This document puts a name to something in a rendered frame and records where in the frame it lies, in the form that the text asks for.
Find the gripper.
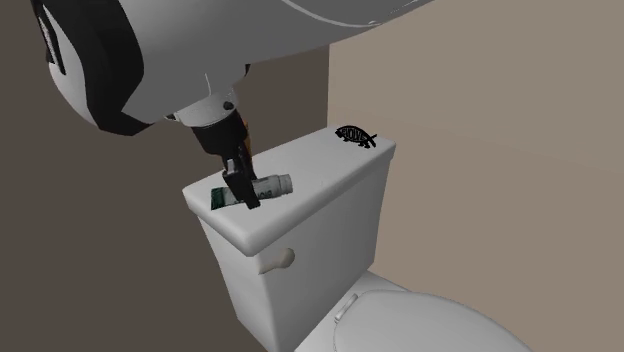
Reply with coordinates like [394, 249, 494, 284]
[190, 108, 262, 211]

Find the white and green tube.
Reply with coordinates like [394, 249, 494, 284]
[210, 173, 294, 212]

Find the white toilet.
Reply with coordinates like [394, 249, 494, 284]
[182, 125, 533, 352]

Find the black fish-shaped emblem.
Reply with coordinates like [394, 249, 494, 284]
[334, 124, 378, 150]

